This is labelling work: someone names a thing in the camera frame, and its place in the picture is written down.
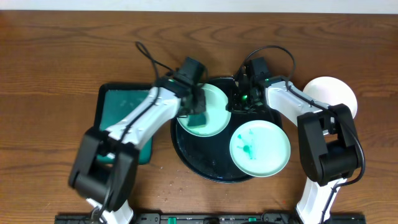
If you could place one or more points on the black round tray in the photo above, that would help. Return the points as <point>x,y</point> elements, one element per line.
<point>210,157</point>

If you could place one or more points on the mint green plate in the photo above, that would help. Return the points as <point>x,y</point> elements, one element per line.
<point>217,116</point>
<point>260,148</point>

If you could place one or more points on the white plate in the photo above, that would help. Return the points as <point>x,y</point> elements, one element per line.
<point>332,91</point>

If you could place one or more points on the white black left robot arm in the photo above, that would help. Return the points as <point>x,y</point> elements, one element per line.
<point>106,163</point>

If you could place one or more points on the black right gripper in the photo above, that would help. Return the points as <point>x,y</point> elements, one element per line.
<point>237,101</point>

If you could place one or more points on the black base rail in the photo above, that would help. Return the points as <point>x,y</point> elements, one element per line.
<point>156,218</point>

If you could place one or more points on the black rectangular soapy water tray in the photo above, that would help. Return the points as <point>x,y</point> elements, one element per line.
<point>116,100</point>

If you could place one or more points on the green yellow sponge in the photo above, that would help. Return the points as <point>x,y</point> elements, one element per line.
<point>197,120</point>

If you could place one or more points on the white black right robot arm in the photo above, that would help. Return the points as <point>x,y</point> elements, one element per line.
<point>331,154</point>

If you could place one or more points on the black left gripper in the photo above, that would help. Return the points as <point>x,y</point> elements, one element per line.
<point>196,104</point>

